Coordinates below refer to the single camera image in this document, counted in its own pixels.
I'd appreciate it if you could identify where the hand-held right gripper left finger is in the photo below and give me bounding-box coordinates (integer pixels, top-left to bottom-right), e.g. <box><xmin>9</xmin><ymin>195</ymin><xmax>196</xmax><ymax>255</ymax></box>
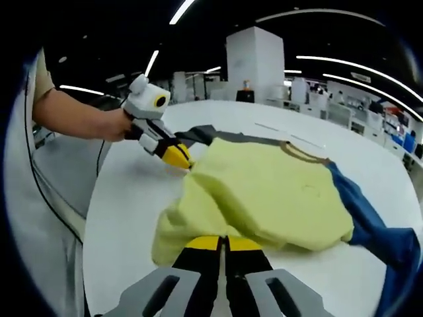
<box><xmin>112</xmin><ymin>234</ymin><xmax>223</xmax><ymax>317</ymax></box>

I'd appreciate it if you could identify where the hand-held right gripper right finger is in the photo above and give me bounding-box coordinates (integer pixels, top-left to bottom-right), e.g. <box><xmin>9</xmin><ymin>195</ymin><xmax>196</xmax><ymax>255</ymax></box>
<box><xmin>225</xmin><ymin>234</ymin><xmax>334</xmax><ymax>317</ymax></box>

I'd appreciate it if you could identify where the yellow-green garment with dark sleeves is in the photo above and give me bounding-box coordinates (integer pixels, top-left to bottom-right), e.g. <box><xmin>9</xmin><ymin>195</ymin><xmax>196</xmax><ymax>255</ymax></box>
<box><xmin>151</xmin><ymin>123</ymin><xmax>422</xmax><ymax>317</ymax></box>

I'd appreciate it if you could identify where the person's left hand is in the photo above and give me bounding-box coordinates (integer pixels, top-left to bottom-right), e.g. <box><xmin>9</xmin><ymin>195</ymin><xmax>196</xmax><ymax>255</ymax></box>
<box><xmin>104</xmin><ymin>108</ymin><xmax>134</xmax><ymax>143</ymax></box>

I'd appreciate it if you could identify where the white shelving rack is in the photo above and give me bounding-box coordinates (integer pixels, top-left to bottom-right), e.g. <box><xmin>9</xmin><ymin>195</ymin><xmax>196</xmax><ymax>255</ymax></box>
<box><xmin>171</xmin><ymin>71</ymin><xmax>208</xmax><ymax>102</ymax></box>

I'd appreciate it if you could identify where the short ceiling light strip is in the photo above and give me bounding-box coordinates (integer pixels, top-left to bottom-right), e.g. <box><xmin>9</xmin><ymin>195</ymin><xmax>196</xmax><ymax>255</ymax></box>
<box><xmin>143</xmin><ymin>49</ymin><xmax>160</xmax><ymax>79</ymax></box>

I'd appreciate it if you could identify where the small black cabinet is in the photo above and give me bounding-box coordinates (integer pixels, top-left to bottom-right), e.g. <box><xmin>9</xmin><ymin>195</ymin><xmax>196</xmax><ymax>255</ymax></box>
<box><xmin>235</xmin><ymin>88</ymin><xmax>255</xmax><ymax>103</ymax></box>

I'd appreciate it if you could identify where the straight ceiling light strip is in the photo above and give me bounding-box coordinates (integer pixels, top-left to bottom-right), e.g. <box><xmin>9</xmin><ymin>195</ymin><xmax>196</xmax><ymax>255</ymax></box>
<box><xmin>169</xmin><ymin>0</ymin><xmax>196</xmax><ymax>26</ymax></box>

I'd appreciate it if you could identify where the person's cream shirt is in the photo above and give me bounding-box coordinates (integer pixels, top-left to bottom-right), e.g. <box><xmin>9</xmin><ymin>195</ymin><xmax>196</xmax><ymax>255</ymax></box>
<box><xmin>31</xmin><ymin>48</ymin><xmax>56</xmax><ymax>100</ymax></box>

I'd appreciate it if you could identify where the white square pillar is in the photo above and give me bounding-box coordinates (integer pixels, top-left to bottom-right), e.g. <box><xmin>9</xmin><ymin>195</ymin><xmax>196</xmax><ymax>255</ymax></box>
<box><xmin>226</xmin><ymin>26</ymin><xmax>285</xmax><ymax>104</ymax></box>

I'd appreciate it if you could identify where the shorter curved ceiling light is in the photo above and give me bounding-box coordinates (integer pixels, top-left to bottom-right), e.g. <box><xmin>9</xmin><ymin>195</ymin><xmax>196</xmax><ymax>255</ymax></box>
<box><xmin>322</xmin><ymin>73</ymin><xmax>423</xmax><ymax>122</ymax></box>

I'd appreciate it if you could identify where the white workbench row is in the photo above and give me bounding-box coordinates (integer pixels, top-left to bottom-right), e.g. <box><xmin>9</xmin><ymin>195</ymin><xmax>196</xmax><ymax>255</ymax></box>
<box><xmin>350</xmin><ymin>115</ymin><xmax>423</xmax><ymax>172</ymax></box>

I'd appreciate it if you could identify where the long curved ceiling light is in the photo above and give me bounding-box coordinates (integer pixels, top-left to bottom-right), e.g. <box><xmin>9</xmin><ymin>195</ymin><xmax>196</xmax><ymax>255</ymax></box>
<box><xmin>295</xmin><ymin>55</ymin><xmax>423</xmax><ymax>102</ymax></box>

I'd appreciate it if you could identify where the ceiling air vent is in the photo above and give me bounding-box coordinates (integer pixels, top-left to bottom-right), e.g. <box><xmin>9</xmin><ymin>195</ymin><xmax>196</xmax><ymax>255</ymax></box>
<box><xmin>350</xmin><ymin>71</ymin><xmax>373</xmax><ymax>83</ymax></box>

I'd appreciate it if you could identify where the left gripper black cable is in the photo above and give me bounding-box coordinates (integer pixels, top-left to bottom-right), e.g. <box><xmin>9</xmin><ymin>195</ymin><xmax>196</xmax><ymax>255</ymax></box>
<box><xmin>95</xmin><ymin>140</ymin><xmax>106</xmax><ymax>179</ymax></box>

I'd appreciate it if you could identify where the black cable on vest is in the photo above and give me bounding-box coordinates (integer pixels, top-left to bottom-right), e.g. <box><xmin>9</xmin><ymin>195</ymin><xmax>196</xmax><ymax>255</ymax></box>
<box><xmin>24</xmin><ymin>74</ymin><xmax>84</xmax><ymax>245</ymax></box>

